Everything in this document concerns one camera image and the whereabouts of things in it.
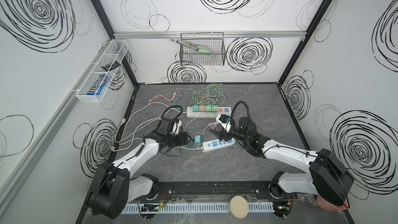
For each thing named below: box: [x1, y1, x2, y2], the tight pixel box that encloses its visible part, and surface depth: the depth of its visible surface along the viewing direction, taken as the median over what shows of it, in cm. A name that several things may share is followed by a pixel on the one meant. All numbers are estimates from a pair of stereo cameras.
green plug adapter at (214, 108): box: [211, 104, 219, 112], surface depth 101 cm
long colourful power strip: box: [186, 106, 233, 119], surface depth 101 cm
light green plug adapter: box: [205, 104, 212, 112], surface depth 101 cm
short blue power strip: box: [202, 137, 236, 152], surface depth 88 cm
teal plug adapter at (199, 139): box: [194, 134, 204, 144], surface depth 91 cm
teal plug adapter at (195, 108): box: [192, 104, 200, 112], surface depth 100 cm
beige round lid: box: [229, 195, 250, 219], surface depth 66 cm
